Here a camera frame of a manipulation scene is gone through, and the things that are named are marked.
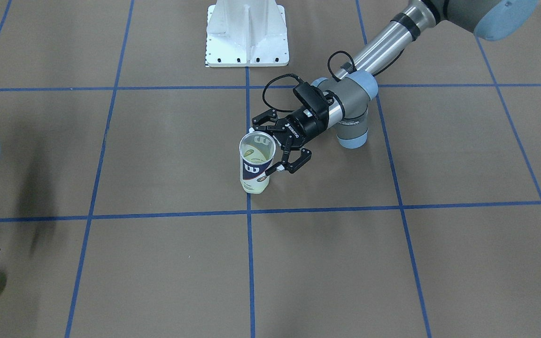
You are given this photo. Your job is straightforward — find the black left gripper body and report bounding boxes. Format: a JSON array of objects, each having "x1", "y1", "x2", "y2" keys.
[{"x1": 281, "y1": 107, "x2": 329, "y2": 150}]

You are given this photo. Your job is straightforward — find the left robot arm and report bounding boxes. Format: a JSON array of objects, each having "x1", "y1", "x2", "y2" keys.
[{"x1": 243, "y1": 0, "x2": 538, "y2": 181}]

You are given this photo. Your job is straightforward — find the brown paper table mat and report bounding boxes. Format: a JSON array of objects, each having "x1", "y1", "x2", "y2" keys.
[{"x1": 0, "y1": 0, "x2": 541, "y2": 338}]

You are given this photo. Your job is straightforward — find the clear tennis ball can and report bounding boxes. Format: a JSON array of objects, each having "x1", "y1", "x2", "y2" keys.
[{"x1": 239, "y1": 132, "x2": 276, "y2": 194}]

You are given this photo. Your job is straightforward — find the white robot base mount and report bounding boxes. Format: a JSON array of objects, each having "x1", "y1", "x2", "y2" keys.
[{"x1": 205, "y1": 0, "x2": 290, "y2": 67}]

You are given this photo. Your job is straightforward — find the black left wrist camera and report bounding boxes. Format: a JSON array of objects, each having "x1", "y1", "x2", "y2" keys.
[{"x1": 293, "y1": 82, "x2": 329, "y2": 128}]

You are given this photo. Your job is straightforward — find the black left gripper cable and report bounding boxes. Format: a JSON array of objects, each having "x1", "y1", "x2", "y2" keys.
[{"x1": 262, "y1": 51, "x2": 358, "y2": 113}]

